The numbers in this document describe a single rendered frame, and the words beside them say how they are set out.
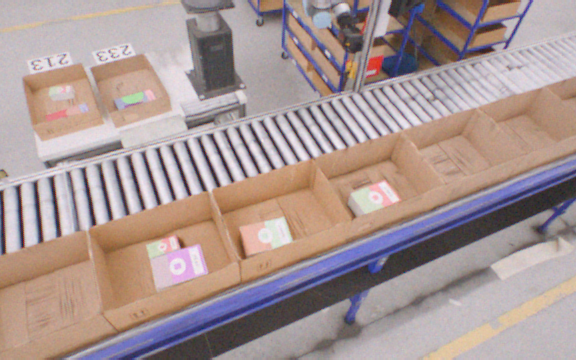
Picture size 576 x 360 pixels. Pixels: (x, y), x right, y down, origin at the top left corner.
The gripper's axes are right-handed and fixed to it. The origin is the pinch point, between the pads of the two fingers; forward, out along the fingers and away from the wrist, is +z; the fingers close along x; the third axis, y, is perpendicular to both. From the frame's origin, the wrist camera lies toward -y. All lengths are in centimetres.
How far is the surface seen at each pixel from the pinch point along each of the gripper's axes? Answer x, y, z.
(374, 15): 1.4, -25.2, -4.1
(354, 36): 7.3, -13.2, -1.5
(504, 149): -19, -47, 73
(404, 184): 23, -34, 72
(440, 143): -5, -28, 61
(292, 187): 67, -29, 59
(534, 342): -45, 7, 178
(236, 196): 89, -34, 56
